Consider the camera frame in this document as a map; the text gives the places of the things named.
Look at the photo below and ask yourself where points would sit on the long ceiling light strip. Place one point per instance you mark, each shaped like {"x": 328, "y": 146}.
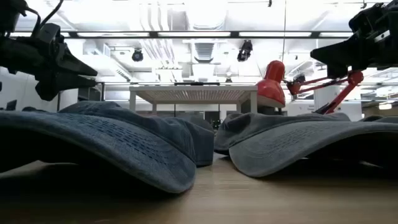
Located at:
{"x": 192, "y": 34}

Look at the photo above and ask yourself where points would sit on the blue baseball cap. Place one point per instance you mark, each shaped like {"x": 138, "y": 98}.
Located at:
{"x": 124, "y": 146}

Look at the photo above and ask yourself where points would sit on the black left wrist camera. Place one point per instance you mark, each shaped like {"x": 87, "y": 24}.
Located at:
{"x": 49, "y": 32}

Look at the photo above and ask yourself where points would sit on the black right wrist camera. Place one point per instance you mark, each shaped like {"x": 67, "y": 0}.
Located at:
{"x": 367, "y": 17}

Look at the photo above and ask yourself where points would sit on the white perforated metal shelf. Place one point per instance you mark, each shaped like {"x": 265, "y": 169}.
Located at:
{"x": 192, "y": 95}

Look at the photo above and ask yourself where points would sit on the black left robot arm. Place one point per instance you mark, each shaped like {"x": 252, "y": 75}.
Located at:
{"x": 9, "y": 12}

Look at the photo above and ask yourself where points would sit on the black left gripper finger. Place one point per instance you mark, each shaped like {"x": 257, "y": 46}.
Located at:
{"x": 56, "y": 85}
{"x": 74, "y": 67}

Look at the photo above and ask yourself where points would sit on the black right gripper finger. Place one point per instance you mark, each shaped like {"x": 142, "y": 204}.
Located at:
{"x": 337, "y": 72}
{"x": 339, "y": 53}

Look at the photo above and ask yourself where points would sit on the black ceiling spotlight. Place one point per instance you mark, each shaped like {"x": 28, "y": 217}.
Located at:
{"x": 245, "y": 51}
{"x": 137, "y": 56}

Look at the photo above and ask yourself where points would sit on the grey baseball cap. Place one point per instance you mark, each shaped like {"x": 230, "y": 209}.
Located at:
{"x": 280, "y": 146}

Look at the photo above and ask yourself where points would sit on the black aluminium table frame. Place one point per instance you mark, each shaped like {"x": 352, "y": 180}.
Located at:
{"x": 58, "y": 99}

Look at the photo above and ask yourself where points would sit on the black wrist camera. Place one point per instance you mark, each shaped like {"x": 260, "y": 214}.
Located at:
{"x": 49, "y": 32}
{"x": 367, "y": 17}

